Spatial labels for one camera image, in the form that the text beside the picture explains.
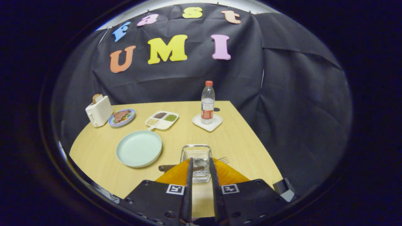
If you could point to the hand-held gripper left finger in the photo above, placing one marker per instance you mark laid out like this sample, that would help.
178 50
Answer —
187 194

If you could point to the toast slice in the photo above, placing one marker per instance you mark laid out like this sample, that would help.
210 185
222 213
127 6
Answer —
96 98

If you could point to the white toaster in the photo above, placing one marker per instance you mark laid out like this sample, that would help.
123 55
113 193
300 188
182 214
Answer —
100 113

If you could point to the clear red-capped water bottle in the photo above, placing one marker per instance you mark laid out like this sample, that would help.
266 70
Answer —
208 106

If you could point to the yellow soybeans portion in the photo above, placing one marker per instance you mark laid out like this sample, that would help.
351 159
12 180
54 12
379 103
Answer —
152 121

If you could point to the green lettuce leaf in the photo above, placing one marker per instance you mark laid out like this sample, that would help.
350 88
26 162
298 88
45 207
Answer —
126 118

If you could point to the brown steak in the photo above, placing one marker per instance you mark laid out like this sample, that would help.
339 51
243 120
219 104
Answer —
121 115

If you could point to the white divided tray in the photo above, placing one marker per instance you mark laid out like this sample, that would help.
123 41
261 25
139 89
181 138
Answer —
151 128

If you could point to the white square coaster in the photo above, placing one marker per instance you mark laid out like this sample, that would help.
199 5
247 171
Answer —
216 121

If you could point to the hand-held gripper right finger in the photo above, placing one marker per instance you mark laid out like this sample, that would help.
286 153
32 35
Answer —
218 201

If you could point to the blue plate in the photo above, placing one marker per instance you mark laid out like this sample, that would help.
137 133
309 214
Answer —
131 120

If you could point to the dark brown beans portion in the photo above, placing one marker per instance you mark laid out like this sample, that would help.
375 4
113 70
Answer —
160 115

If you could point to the black backdrop cloth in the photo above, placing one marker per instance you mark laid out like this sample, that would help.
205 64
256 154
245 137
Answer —
188 81

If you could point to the metal cutlery rack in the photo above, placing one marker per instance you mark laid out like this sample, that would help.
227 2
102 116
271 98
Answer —
196 145

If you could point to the green mung beans portion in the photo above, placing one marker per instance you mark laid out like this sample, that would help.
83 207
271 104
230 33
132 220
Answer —
171 118

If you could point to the pale green plate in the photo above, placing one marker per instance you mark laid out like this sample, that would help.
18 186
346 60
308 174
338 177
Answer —
138 149

